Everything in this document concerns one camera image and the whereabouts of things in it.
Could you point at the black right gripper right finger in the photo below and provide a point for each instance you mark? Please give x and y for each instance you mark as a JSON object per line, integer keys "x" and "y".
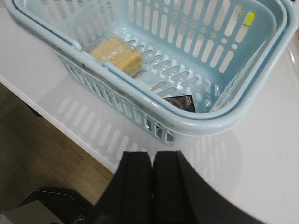
{"x": 182, "y": 196}

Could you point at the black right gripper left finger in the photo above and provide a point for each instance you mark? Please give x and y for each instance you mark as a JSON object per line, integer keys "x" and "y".
{"x": 127, "y": 199}

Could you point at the packaged yellow bread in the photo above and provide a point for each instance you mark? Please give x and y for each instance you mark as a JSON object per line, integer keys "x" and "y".
{"x": 122, "y": 55}

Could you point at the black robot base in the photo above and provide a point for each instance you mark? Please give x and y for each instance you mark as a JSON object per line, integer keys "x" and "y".
{"x": 66, "y": 204}

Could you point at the light blue plastic basket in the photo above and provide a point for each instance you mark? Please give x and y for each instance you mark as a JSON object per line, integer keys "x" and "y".
{"x": 218, "y": 51}

